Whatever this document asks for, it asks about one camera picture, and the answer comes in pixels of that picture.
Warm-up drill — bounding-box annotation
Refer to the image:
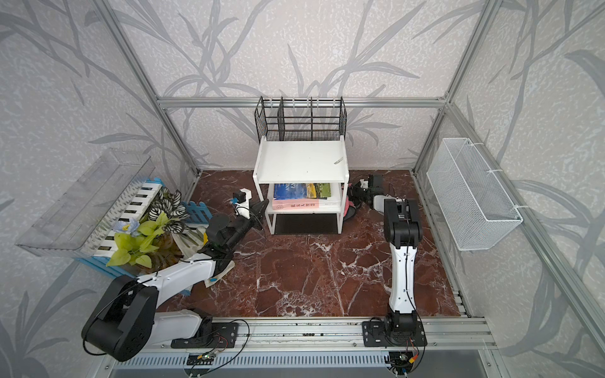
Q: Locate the striped leaf plant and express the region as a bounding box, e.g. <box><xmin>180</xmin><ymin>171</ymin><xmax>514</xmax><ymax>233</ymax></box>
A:
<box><xmin>147</xmin><ymin>187</ymin><xmax>189</xmax><ymax>234</ymax></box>

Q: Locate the clear plastic bin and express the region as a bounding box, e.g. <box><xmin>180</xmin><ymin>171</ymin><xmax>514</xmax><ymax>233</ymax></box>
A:
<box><xmin>16</xmin><ymin>148</ymin><xmax>154</xmax><ymax>258</ymax></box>

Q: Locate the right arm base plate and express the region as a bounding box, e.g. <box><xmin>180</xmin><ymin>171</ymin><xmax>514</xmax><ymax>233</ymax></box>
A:
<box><xmin>362</xmin><ymin>319</ymin><xmax>428</xmax><ymax>347</ymax></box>

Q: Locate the black wire organizer basket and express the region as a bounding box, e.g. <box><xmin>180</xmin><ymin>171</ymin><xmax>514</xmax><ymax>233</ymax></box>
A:
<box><xmin>254</xmin><ymin>97</ymin><xmax>348</xmax><ymax>142</ymax></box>

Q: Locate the pink book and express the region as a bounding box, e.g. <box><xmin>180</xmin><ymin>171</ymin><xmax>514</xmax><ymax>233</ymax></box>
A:
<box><xmin>272</xmin><ymin>198</ymin><xmax>320</xmax><ymax>211</ymax></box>

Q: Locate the white wire mesh basket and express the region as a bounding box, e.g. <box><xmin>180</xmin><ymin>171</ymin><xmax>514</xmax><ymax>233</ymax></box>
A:
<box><xmin>427</xmin><ymin>138</ymin><xmax>523</xmax><ymax>251</ymax></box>

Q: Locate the pink fluffy cloth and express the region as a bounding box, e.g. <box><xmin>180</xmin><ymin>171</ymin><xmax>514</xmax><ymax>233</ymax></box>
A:
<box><xmin>343</xmin><ymin>197</ymin><xmax>358</xmax><ymax>221</ymax></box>

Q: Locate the blue white picket crate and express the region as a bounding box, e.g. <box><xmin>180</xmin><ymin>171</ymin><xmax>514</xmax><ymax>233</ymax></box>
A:
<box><xmin>77</xmin><ymin>178</ymin><xmax>212</xmax><ymax>278</ymax></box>

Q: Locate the white two-tier bookshelf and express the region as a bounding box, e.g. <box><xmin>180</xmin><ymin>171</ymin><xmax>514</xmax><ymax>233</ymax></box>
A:
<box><xmin>252</xmin><ymin>138</ymin><xmax>350</xmax><ymax>235</ymax></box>

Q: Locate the aluminium mounting rail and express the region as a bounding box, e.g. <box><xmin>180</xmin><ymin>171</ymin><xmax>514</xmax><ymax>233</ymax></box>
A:
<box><xmin>117</xmin><ymin>316</ymin><xmax>497</xmax><ymax>353</ymax></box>

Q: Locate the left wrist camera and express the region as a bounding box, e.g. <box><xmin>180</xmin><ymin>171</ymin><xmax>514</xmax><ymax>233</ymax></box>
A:
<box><xmin>231</xmin><ymin>188</ymin><xmax>251</xmax><ymax>219</ymax></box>

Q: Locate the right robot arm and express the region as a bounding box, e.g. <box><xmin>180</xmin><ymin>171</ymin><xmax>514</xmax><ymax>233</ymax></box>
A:
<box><xmin>350</xmin><ymin>174</ymin><xmax>426</xmax><ymax>347</ymax></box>

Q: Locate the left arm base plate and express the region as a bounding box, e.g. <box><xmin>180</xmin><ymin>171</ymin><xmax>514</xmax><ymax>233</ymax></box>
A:
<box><xmin>171</xmin><ymin>322</ymin><xmax>239</xmax><ymax>350</ymax></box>

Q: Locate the green artificial plant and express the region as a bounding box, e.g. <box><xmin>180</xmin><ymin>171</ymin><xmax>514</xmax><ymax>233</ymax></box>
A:
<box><xmin>106</xmin><ymin>211</ymin><xmax>170</xmax><ymax>269</ymax></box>

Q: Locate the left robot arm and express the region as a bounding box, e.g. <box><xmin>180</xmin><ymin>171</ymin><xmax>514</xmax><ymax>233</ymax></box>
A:
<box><xmin>81</xmin><ymin>200</ymin><xmax>269</xmax><ymax>362</ymax></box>

